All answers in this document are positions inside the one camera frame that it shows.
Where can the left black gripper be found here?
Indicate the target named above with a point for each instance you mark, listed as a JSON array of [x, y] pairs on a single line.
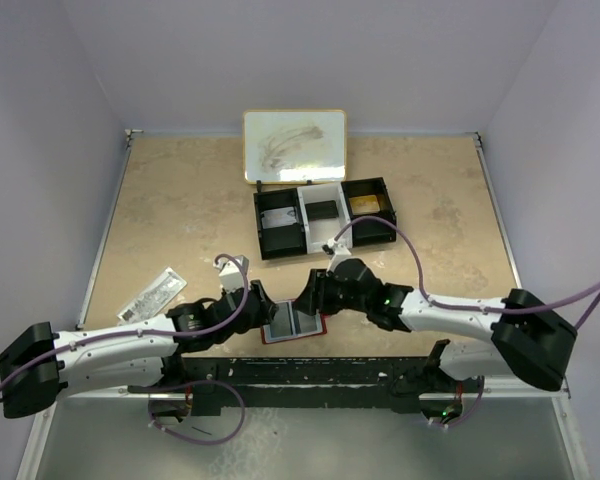
[[265, 314]]

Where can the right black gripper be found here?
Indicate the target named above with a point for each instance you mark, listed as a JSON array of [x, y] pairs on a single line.
[[314, 296]]

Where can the dark grey credit card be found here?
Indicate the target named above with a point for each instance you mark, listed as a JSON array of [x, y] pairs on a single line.
[[282, 324]]

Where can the red card holder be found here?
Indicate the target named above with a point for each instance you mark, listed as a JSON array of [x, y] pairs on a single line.
[[265, 334]]

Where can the black white three-bin organizer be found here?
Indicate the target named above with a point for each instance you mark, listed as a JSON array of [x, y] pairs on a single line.
[[299, 220]]

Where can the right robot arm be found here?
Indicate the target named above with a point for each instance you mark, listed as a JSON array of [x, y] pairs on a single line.
[[513, 336]]

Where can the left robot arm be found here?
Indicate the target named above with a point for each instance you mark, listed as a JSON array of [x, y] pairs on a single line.
[[42, 366]]

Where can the silver credit card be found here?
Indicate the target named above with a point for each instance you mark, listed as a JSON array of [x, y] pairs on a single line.
[[279, 217]]

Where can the black card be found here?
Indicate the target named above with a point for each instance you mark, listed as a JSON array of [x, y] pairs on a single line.
[[322, 210]]

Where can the gold credit card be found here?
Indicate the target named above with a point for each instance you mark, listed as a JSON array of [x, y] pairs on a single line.
[[364, 205]]

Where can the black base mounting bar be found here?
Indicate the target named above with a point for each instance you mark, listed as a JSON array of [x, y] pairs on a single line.
[[388, 383]]

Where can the silver foil packet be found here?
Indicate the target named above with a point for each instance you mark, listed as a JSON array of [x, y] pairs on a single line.
[[152, 299]]

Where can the small whiteboard with stand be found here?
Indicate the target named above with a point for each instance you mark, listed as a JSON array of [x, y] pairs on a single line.
[[294, 146]]

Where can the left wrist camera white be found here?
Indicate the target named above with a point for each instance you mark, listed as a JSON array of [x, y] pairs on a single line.
[[232, 272]]

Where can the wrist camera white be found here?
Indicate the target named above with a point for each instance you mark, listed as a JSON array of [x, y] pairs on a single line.
[[336, 250], [232, 272]]

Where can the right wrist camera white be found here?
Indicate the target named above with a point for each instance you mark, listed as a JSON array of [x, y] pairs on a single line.
[[336, 250]]

